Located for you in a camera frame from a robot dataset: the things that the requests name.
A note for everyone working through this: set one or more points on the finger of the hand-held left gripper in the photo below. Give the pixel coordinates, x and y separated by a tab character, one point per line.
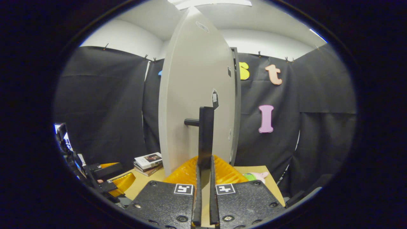
108	171
122	183

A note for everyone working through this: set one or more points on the green and pink plush toy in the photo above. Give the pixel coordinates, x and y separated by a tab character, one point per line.
254	176

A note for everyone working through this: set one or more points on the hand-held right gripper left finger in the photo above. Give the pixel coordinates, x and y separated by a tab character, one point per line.
197	203

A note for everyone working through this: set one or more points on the grey cabinet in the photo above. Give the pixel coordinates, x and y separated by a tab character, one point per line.
237	95

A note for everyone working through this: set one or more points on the long ceiling light panel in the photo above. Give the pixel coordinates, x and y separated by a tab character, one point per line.
210	3

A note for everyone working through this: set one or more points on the black backdrop cloth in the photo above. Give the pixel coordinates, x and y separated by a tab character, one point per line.
105	111

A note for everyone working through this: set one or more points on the grey cabinet door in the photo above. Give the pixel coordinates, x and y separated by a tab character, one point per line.
190	79

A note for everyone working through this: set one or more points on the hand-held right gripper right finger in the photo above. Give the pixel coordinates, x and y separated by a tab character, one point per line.
213	203

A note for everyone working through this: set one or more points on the white book with photo cover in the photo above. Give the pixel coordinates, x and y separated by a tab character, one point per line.
148	159

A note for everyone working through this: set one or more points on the brown book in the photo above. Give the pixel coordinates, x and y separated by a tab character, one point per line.
154	172

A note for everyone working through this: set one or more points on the dark-edged book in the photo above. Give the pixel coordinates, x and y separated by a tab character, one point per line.
149	169

